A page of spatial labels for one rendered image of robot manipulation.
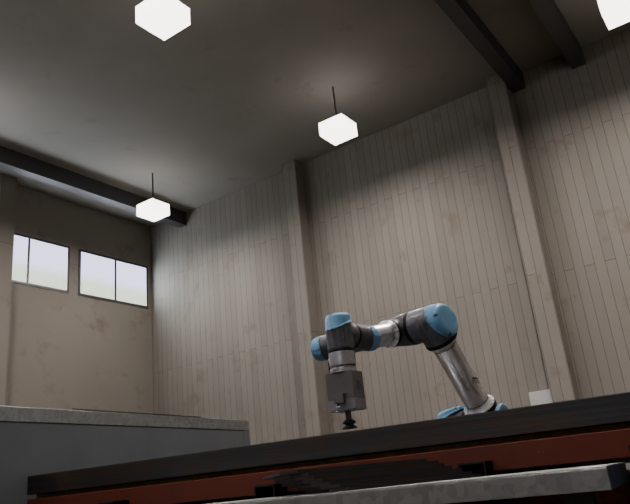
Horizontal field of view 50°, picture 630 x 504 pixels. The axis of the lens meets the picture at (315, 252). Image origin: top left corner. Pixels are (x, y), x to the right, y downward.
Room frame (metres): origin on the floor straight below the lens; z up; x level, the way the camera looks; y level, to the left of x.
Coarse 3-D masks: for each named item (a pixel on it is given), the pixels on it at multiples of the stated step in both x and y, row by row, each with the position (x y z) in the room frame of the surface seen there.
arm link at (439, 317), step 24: (408, 312) 2.26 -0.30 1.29; (432, 312) 2.17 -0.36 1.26; (408, 336) 2.25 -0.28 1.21; (432, 336) 2.21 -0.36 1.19; (456, 336) 2.24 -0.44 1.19; (456, 360) 2.27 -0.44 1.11; (456, 384) 2.33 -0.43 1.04; (480, 384) 2.35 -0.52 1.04; (480, 408) 2.36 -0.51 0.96; (504, 408) 2.39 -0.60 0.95
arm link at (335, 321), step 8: (328, 320) 1.86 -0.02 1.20; (336, 320) 1.84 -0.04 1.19; (344, 320) 1.85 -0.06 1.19; (328, 328) 1.86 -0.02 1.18; (336, 328) 1.84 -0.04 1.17; (344, 328) 1.85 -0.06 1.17; (352, 328) 1.87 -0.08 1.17; (328, 336) 1.86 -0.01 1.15; (336, 336) 1.84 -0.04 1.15; (344, 336) 1.84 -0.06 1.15; (352, 336) 1.87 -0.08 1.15; (328, 344) 1.86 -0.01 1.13; (336, 344) 1.84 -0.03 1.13; (344, 344) 1.84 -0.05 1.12; (352, 344) 1.86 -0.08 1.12; (328, 352) 1.87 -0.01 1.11
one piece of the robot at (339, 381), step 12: (336, 372) 1.86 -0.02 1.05; (348, 372) 1.84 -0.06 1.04; (360, 372) 1.88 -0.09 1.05; (336, 384) 1.86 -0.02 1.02; (348, 384) 1.84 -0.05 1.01; (360, 384) 1.87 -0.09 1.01; (336, 396) 1.84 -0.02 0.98; (348, 396) 1.84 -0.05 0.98; (360, 396) 1.86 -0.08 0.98; (336, 408) 1.86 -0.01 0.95; (348, 408) 1.84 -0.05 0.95; (360, 408) 1.86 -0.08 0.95
